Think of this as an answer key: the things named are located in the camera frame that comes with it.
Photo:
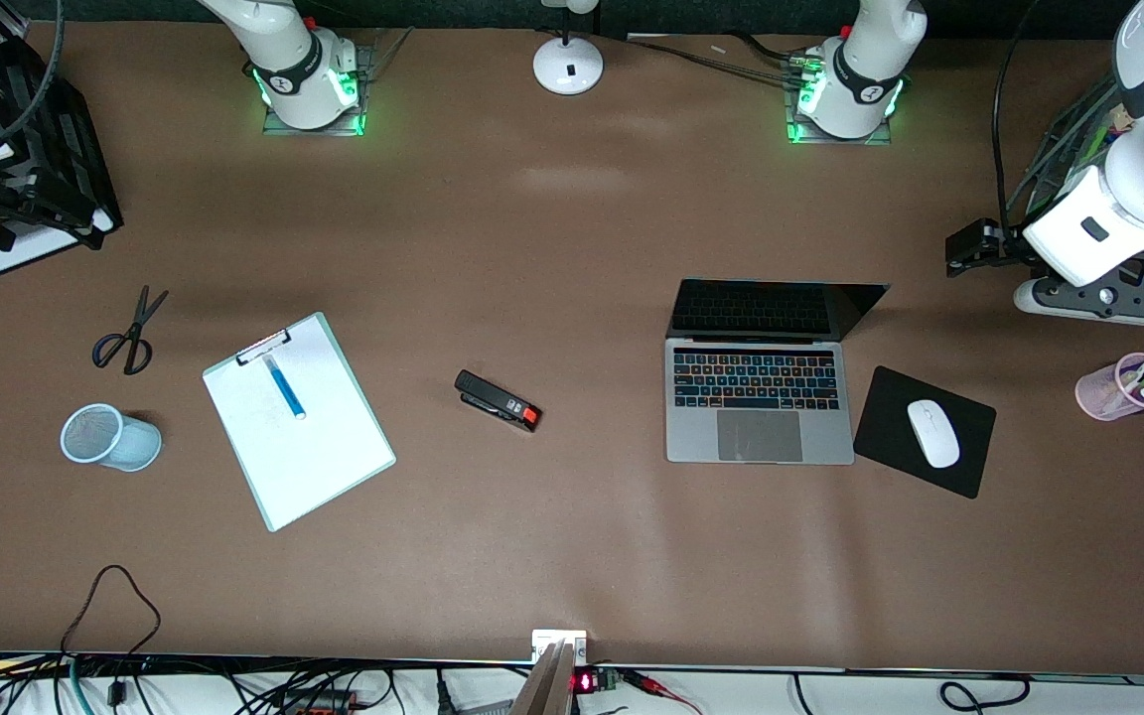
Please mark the silver laptop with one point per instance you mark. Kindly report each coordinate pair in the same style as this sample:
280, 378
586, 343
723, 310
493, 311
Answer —
761, 437

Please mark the black stacked letter tray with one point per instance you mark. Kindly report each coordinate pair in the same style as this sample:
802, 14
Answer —
75, 149

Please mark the blue marker white end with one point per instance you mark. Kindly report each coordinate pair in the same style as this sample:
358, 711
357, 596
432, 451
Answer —
286, 389

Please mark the pink mesh pen cup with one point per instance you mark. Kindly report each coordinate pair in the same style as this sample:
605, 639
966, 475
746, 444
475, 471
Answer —
1098, 394

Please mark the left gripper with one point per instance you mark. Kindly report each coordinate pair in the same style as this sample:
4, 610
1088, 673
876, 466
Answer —
1002, 247

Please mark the white computer mouse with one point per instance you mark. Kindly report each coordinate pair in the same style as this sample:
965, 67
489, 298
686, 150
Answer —
932, 434

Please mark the green pen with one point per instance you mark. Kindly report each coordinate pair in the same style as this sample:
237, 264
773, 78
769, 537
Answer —
1096, 144

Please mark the white mounting bracket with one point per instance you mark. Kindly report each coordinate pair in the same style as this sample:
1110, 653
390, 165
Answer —
542, 641

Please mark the small multicoloured stationery item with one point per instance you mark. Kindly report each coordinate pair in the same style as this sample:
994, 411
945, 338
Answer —
1118, 119

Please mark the white lamp base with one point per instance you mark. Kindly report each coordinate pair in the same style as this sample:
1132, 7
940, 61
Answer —
568, 70

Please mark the black mouse pad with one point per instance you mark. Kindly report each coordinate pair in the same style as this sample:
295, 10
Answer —
885, 427

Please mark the black stapler red tip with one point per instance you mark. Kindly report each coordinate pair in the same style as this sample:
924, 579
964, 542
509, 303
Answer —
493, 397

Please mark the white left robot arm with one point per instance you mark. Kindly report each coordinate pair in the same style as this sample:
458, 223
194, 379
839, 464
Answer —
865, 60

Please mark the circuit board red display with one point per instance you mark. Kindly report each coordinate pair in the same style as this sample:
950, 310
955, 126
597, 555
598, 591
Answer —
597, 681

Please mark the blue mesh pen cup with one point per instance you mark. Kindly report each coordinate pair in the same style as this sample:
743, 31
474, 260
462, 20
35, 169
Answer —
135, 444

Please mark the mint green clipboard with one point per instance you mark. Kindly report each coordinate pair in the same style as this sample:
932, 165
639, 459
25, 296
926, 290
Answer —
237, 453

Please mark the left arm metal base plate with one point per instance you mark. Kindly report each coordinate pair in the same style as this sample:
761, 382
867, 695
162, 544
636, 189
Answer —
880, 141

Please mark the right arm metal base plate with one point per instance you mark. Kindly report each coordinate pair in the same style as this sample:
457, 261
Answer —
279, 126

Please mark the black scissors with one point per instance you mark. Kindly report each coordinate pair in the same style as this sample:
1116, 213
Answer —
138, 320

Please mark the aluminium profile bar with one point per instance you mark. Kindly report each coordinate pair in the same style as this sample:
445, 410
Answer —
547, 690

